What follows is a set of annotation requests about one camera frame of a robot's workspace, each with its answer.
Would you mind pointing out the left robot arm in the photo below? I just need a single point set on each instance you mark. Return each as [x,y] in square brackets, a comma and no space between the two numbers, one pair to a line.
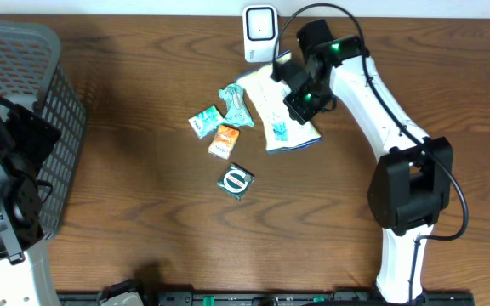
[26,142]

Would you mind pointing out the yellow chips snack bag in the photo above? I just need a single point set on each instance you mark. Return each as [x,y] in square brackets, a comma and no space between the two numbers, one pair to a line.
[282,133]

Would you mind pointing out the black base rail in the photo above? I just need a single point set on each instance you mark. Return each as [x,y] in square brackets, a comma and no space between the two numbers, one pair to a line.
[132,292]

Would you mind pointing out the dark green round-logo packet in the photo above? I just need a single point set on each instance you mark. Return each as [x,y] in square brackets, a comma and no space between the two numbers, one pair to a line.
[236,181]

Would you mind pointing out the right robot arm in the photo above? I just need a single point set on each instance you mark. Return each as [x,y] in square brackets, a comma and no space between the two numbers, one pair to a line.
[409,188]

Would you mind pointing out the orange tissue pack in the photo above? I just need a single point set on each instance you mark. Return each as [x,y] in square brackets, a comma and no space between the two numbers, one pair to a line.
[224,142]

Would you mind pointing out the teal tissue pack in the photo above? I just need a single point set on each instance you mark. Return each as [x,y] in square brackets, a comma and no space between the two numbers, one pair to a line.
[206,121]

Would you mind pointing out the teal wrapper packet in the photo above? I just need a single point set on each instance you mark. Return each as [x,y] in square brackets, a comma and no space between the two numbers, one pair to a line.
[237,114]

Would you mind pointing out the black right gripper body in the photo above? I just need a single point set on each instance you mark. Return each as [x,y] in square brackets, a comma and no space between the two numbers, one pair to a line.
[306,98]

